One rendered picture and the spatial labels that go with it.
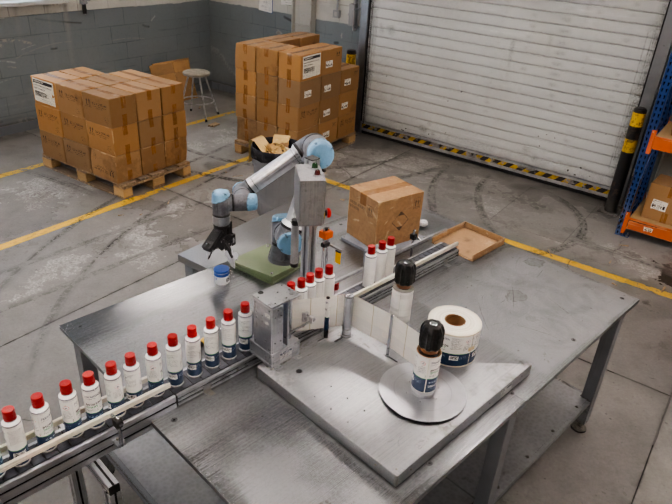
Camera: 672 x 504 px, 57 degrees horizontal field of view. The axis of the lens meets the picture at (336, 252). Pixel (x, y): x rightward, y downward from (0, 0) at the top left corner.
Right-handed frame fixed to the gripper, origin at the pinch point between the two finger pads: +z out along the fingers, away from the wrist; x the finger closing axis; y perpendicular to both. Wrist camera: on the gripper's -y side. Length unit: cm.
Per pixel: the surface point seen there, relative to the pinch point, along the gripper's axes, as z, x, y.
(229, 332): -9, -42, -47
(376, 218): -11, -47, 64
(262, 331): -10, -52, -42
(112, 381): -12, -30, -90
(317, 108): 35, 155, 352
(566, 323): 9, -144, 57
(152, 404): 4, -35, -79
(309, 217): -40, -50, -7
